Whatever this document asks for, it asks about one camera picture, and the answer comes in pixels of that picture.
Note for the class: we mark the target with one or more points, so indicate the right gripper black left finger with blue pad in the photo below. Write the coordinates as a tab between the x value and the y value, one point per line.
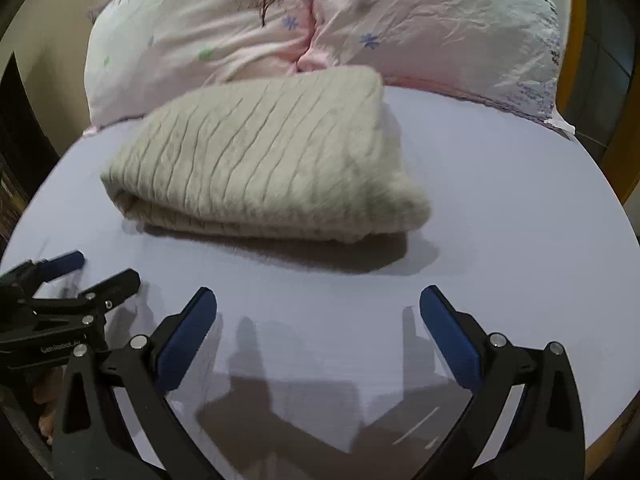
91	439

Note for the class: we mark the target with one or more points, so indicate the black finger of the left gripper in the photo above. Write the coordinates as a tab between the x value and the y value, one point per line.
108	294

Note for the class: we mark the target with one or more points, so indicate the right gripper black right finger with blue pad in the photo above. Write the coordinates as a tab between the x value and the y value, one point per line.
524	419

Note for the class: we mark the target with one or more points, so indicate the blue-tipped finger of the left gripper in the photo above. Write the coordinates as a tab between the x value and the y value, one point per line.
55	268

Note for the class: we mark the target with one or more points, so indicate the beige knitted sweater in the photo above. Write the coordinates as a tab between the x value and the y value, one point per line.
313	156

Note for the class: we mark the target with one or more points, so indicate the person's hand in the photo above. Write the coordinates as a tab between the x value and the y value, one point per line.
46	394

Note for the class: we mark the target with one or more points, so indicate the lavender bed sheet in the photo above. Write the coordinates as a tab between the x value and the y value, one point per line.
319	366

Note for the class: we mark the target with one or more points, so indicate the pink floral pillow left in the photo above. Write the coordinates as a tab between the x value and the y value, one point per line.
144	53

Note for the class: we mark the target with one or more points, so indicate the pink floral pillow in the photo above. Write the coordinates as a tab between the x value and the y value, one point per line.
502	53
144	53

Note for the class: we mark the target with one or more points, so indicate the pink floral pillow right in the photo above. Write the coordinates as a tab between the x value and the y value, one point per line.
502	53

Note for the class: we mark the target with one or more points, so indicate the wooden bed frame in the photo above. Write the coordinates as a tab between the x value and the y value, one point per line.
598	90

